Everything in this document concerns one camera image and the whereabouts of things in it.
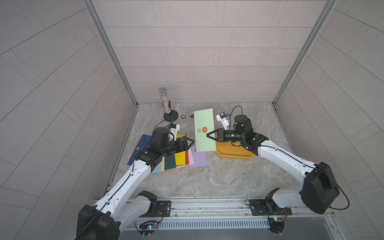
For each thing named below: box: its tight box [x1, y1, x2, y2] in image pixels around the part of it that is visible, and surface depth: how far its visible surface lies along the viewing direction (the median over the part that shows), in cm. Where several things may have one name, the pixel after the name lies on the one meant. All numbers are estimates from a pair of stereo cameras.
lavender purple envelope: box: [188, 136, 208, 169], surface depth 89 cm
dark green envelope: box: [164, 153, 177, 170], surface depth 88 cm
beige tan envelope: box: [161, 156, 165, 172], surface depth 86 cm
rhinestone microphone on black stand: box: [158, 86, 179, 122], surface depth 94 cm
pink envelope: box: [176, 148, 195, 168], surface depth 89 cm
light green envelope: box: [193, 108, 216, 153], surface depth 76 cm
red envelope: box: [185, 150, 189, 165], surface depth 90 cm
